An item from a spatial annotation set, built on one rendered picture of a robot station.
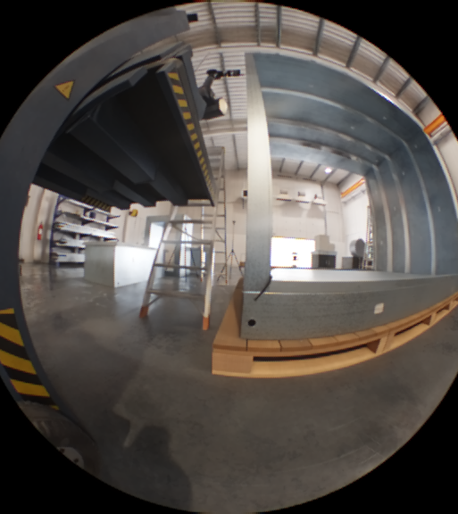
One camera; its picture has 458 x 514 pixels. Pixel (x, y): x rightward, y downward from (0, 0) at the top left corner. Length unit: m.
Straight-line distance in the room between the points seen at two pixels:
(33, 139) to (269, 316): 0.85
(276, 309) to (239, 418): 0.43
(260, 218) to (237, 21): 7.58
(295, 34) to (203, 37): 3.21
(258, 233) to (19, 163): 0.71
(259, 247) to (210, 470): 0.73
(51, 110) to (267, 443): 0.91
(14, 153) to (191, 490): 0.70
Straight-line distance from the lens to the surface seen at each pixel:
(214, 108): 1.88
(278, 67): 2.77
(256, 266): 0.58
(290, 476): 0.52
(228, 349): 0.62
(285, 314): 0.63
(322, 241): 5.90
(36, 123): 0.42
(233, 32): 7.72
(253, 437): 0.54
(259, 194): 0.64
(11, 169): 0.37
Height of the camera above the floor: 0.49
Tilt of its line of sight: 1 degrees up
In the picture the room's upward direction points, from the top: 3 degrees clockwise
